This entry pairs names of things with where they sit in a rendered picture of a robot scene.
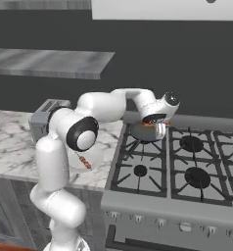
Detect grey frying pan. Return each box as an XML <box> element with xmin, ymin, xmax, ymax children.
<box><xmin>129</xmin><ymin>121</ymin><xmax>162</xmax><ymax>143</ymax></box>

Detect white range hood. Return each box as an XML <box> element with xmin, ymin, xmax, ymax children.
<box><xmin>90</xmin><ymin>0</ymin><xmax>233</xmax><ymax>22</ymax></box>

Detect kebab skewer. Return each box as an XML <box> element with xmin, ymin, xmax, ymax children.
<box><xmin>73</xmin><ymin>151</ymin><xmax>93</xmax><ymax>171</ymax></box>

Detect grey gas stove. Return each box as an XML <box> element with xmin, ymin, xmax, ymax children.
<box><xmin>100</xmin><ymin>110</ymin><xmax>233</xmax><ymax>251</ymax></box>

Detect grey toaster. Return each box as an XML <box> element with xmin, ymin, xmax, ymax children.
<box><xmin>27</xmin><ymin>98</ymin><xmax>72</xmax><ymax>144</ymax></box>

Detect round white stove knob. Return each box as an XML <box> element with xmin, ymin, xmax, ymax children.
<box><xmin>179</xmin><ymin>222</ymin><xmax>193</xmax><ymax>232</ymax></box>

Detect grey wall shelf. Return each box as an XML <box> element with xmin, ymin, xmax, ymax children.
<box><xmin>0</xmin><ymin>47</ymin><xmax>116</xmax><ymax>80</ymax></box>

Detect grey upper cupboard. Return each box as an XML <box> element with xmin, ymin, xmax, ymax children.
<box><xmin>0</xmin><ymin>0</ymin><xmax>92</xmax><ymax>11</ymax></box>

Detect orange hot dog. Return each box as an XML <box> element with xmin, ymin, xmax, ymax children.
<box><xmin>141</xmin><ymin>120</ymin><xmax>171</xmax><ymax>126</ymax></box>

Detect grey base cupboards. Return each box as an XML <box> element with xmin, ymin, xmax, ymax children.
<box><xmin>0</xmin><ymin>176</ymin><xmax>107</xmax><ymax>251</ymax></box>

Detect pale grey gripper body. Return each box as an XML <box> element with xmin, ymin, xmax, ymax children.
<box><xmin>153</xmin><ymin>122</ymin><xmax>168</xmax><ymax>141</ymax></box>

